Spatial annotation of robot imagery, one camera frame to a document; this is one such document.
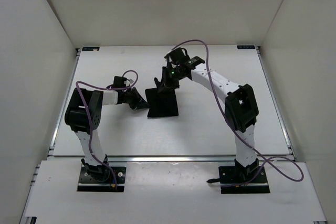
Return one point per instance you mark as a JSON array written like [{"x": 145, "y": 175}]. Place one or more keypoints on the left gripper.
[{"x": 139, "y": 103}]

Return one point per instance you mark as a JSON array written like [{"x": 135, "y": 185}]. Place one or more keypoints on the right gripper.
[{"x": 165, "y": 83}]

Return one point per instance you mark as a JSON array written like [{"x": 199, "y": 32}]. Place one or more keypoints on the black skirt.
[{"x": 162, "y": 102}]

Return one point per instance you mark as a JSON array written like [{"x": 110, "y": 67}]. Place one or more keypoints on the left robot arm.
[{"x": 83, "y": 116}]

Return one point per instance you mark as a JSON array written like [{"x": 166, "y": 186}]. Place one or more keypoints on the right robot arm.
[{"x": 240, "y": 112}]

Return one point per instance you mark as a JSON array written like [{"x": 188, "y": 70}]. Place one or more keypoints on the left table corner label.
[{"x": 90, "y": 49}]

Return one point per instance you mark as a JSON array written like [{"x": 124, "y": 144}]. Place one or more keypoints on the table corner label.
[
  {"x": 245, "y": 47},
  {"x": 90, "y": 49}
]

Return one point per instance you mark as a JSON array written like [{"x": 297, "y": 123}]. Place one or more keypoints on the right table corner label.
[{"x": 245, "y": 47}]

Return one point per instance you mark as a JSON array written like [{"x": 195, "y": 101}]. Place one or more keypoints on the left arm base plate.
[{"x": 99, "y": 178}]

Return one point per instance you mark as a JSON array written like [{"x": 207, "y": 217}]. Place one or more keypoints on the aluminium table front rail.
[{"x": 180, "y": 158}]

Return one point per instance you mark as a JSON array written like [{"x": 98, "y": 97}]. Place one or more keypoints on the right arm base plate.
[{"x": 232, "y": 182}]

